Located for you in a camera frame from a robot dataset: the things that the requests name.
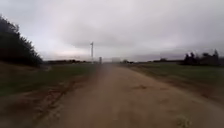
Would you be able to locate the distant dark tree line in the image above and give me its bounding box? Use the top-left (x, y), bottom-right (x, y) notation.
top-left (44, 59), bottom-right (88, 65)

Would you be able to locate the dark clump of trees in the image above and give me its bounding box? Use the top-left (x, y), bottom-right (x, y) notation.
top-left (181, 49), bottom-right (222, 67)

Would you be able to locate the tall pale pole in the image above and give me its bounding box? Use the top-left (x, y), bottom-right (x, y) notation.
top-left (89, 41), bottom-right (95, 65)

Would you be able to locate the brown dirt road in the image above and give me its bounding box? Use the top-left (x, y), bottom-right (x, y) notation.
top-left (31, 63), bottom-right (224, 128)

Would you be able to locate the grass verge with bare earth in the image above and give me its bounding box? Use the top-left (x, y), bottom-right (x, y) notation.
top-left (0, 61), bottom-right (101, 128)

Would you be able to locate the green grass field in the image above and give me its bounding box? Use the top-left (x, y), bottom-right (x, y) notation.
top-left (124, 62), bottom-right (224, 104)

